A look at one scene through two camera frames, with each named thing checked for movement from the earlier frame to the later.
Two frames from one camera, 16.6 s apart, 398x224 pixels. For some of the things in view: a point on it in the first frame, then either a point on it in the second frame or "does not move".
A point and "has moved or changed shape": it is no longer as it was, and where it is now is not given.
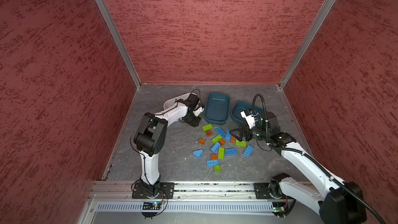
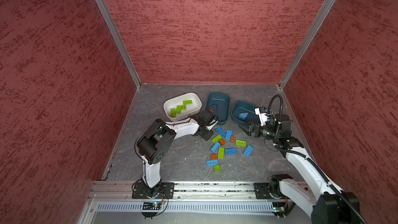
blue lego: x=215 y=147 does not move
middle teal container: x=217 y=108 does not move
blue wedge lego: x=198 y=153 has moved or changed shape
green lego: x=216 y=139 does not move
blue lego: x=248 y=151 does not move
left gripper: x=195 y=123 to x=206 y=137
